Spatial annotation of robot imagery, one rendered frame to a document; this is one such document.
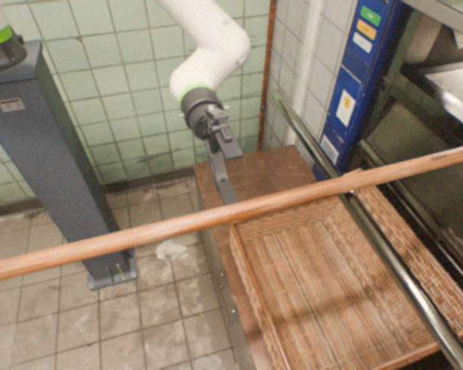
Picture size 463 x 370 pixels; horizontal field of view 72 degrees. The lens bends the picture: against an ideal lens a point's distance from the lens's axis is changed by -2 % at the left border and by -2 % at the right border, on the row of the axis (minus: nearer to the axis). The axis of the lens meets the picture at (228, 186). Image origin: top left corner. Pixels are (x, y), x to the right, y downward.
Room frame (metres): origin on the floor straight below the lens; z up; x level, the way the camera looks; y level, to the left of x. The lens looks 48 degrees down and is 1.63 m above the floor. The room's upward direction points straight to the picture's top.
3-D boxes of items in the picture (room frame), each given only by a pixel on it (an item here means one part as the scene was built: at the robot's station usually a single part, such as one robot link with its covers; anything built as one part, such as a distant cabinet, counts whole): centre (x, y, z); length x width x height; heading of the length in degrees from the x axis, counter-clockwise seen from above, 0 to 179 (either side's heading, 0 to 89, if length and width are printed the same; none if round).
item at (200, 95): (0.63, 0.06, 1.19); 0.12 x 0.06 x 0.09; 107
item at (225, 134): (0.45, 0.01, 1.28); 0.05 x 0.01 x 0.03; 17
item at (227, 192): (0.43, 0.00, 1.12); 0.07 x 0.03 x 0.01; 17
